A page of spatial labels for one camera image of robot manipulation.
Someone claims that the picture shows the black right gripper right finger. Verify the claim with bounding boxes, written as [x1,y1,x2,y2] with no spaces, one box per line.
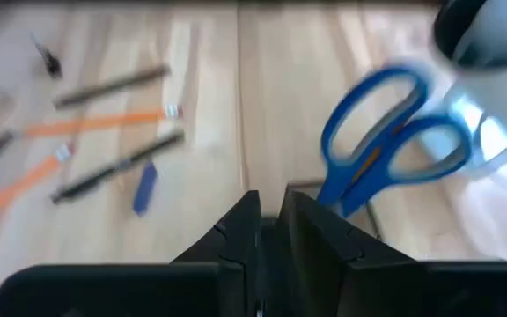
[278,186,426,317]

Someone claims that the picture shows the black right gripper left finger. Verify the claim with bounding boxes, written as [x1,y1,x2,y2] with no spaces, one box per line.
[172,189,262,317]

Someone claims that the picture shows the blue-handled scissors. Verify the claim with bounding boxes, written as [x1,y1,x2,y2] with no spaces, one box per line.
[316,64,474,220]

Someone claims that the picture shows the orange pencil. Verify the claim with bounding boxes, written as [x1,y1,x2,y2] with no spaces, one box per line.
[23,104,183,137]
[0,143,75,230]

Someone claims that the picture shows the small black cap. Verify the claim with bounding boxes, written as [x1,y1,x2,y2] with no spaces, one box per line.
[30,33,64,81]

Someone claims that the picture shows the white security camera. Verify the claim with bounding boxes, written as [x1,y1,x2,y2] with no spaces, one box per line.
[420,0,507,180]

